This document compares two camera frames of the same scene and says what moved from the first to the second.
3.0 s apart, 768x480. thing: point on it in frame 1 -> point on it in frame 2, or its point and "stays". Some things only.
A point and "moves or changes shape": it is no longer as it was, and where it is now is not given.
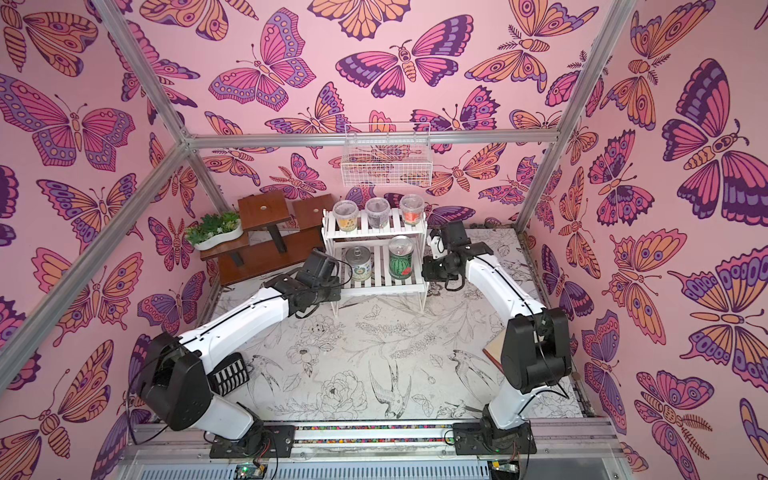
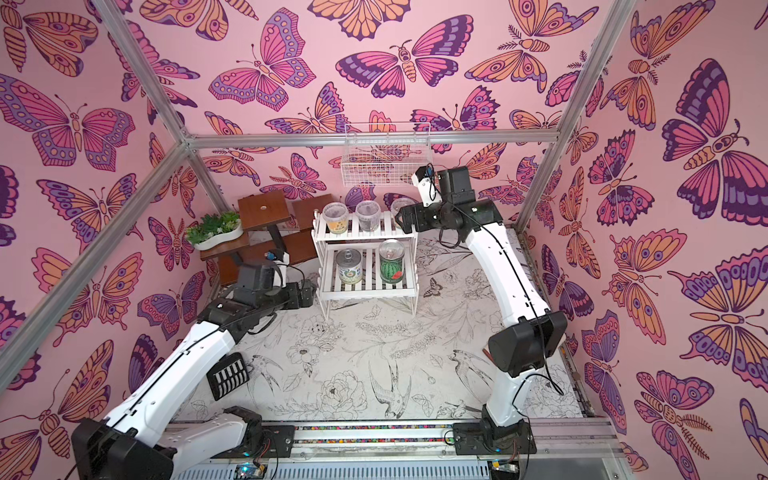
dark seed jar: (377, 210) moves or changes shape
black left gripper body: (329, 292) -> (286, 298)
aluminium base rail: (582, 449) stays
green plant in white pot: (213, 230) stays
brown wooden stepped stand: (273, 240) stays
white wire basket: (387, 154) stays
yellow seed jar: (345, 211) moves or changes shape
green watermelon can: (400, 256) moves or changes shape
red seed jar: (412, 207) moves or changes shape
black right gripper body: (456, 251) -> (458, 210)
